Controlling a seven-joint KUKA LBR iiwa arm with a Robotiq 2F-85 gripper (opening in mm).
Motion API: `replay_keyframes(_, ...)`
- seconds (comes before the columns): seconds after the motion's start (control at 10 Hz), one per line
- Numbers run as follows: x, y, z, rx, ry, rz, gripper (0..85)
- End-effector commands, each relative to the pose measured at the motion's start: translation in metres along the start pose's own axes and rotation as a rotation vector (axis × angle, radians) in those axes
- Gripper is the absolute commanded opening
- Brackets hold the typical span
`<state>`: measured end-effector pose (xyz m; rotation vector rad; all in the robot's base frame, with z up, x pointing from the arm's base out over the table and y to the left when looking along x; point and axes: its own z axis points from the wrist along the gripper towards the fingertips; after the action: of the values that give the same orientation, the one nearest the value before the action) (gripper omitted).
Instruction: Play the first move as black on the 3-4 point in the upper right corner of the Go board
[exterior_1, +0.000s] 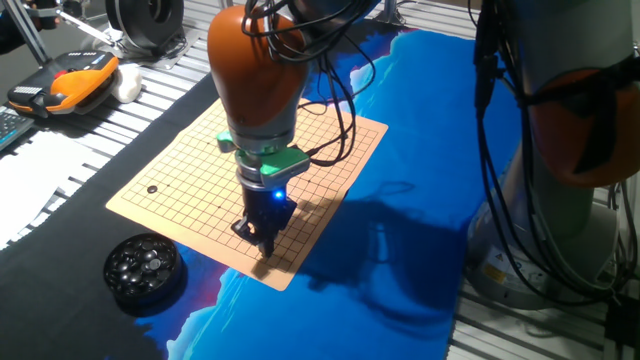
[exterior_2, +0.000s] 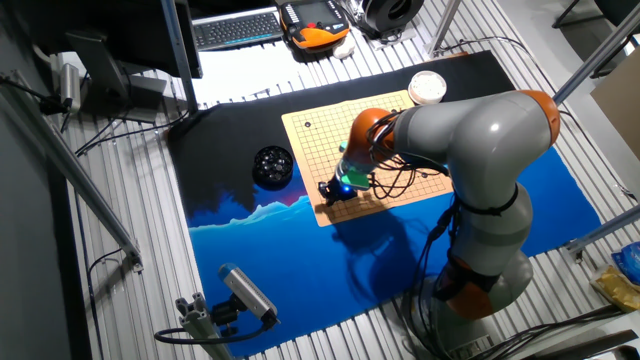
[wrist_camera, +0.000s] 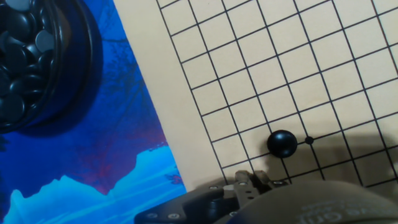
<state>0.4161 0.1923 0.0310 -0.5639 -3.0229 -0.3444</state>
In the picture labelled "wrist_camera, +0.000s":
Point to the blue black printed mat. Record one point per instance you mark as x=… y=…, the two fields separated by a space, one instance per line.
x=124 y=140

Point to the black round stone bowl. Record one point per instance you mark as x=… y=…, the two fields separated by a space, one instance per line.
x=31 y=77

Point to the black go stone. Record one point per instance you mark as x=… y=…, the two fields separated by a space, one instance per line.
x=282 y=143

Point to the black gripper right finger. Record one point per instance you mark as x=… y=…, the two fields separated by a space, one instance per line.
x=267 y=182

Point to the tan go board sheet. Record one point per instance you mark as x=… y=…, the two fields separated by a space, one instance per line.
x=311 y=62

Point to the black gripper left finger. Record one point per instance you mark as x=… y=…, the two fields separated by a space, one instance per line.
x=247 y=191

